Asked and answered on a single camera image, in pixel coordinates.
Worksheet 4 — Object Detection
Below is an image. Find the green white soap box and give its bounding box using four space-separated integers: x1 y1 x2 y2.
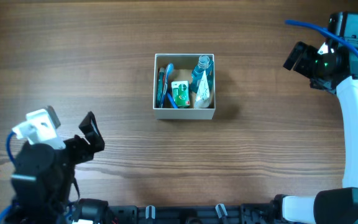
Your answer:
171 81 190 108

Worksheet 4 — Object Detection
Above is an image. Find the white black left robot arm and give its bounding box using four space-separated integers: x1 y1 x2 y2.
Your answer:
0 106 114 223

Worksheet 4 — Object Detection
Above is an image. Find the blue disposable razor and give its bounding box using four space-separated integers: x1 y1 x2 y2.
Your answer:
166 92 178 109

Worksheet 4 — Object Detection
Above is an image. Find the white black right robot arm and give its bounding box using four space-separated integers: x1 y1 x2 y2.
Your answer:
275 42 358 223

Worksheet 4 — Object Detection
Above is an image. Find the white lotion tube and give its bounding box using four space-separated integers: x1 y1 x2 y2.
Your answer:
194 71 211 109

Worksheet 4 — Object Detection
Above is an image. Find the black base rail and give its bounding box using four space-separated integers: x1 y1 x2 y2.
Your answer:
71 200 280 224

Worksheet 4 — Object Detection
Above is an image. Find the blue mouthwash bottle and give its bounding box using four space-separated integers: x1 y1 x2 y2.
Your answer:
190 55 214 93

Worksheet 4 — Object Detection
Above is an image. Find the white open cardboard box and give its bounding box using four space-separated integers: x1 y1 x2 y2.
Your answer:
153 54 216 119

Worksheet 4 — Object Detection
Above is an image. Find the blue white toothbrush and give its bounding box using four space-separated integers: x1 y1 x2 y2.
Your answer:
160 63 174 108

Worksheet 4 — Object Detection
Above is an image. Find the teal toothpaste tube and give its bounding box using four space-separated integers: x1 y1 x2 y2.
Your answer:
156 67 165 108

